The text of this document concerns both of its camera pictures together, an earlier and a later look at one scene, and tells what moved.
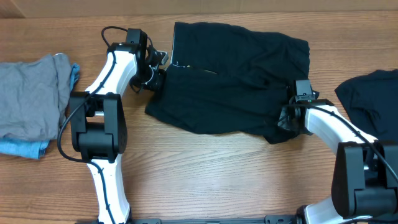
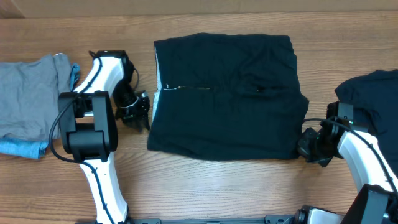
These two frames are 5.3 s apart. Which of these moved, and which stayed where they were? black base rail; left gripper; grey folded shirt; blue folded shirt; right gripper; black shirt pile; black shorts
Moved: right gripper; black shorts; left gripper
Stayed: grey folded shirt; blue folded shirt; black base rail; black shirt pile
